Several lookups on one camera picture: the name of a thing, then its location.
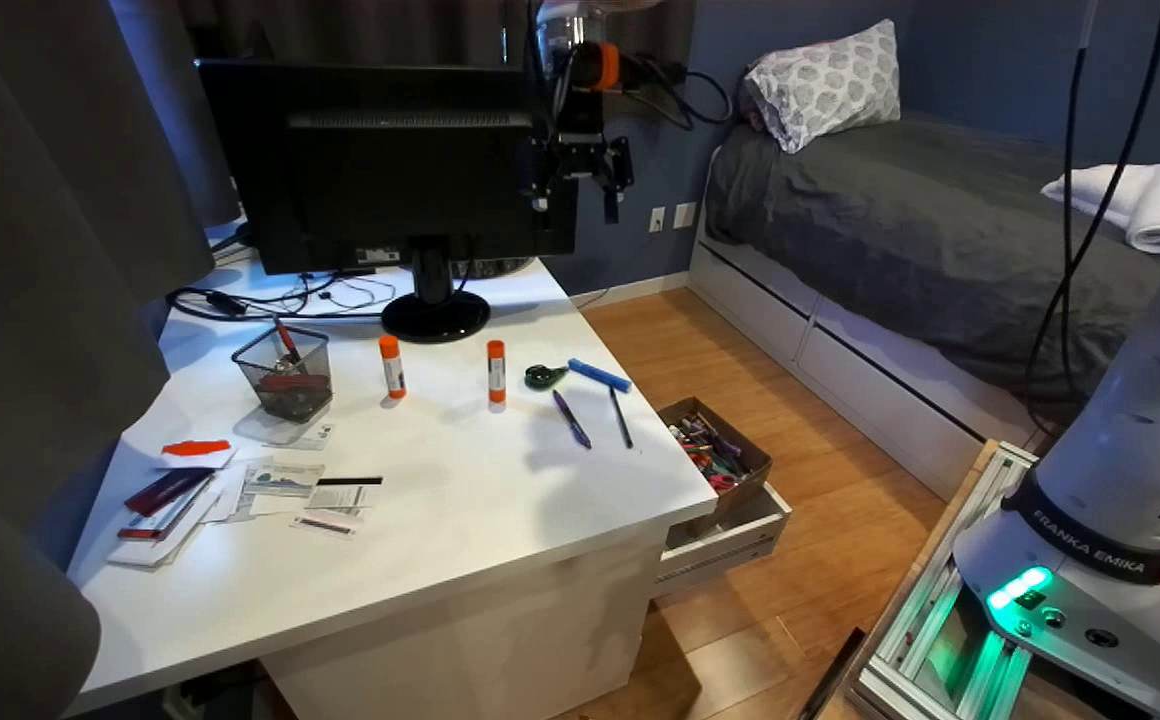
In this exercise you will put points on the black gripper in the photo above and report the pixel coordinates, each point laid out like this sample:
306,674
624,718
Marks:
577,147

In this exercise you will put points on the orange capped glue stick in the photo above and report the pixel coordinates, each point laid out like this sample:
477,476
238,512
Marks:
499,374
393,371

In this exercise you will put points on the blue marker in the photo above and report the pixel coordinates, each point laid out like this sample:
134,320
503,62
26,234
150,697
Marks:
598,374

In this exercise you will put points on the green correction tape dispenser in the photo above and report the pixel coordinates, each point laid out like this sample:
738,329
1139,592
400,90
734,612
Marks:
547,376

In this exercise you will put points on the black computer monitor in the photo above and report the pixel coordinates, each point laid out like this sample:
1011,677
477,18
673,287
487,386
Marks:
380,175

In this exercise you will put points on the purple pen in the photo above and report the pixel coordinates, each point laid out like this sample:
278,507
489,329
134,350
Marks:
569,417

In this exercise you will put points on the black pen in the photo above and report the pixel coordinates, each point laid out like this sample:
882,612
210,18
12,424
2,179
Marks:
623,417

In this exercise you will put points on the patterned grey pillow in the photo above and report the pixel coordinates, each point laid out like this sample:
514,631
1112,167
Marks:
824,81

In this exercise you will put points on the red pen in cup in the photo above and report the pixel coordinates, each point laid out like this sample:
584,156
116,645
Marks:
290,344

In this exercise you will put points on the cardboard box of markers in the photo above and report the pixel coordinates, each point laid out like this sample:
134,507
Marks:
746,489

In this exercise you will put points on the black mesh pen cup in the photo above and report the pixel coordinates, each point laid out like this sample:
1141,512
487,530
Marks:
285,386

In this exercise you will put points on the bed with grey cover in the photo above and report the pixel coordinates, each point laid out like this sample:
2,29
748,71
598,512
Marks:
924,226

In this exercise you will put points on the white open drawer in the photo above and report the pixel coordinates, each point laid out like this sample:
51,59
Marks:
740,536

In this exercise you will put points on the white paper label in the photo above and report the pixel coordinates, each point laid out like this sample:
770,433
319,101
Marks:
333,508

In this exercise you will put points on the clear plastic packet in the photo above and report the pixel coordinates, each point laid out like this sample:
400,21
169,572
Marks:
274,489

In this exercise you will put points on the white drawer cabinet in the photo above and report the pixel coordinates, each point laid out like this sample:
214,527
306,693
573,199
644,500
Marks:
475,643

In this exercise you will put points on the orange utility knife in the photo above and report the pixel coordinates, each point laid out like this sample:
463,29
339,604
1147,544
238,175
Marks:
197,448

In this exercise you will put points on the dark red pen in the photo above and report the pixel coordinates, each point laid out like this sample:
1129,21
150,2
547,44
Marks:
169,489

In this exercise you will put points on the white folded towel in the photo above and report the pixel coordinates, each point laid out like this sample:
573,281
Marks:
1126,203

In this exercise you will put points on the small red pen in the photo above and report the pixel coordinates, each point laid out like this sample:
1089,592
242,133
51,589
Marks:
141,534

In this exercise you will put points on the white wall outlet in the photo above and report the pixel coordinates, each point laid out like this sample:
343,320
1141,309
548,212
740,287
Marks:
686,212
657,218

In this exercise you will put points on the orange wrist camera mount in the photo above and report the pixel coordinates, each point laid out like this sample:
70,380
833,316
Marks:
600,66

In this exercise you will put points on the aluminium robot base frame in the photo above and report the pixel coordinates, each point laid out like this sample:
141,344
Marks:
915,653

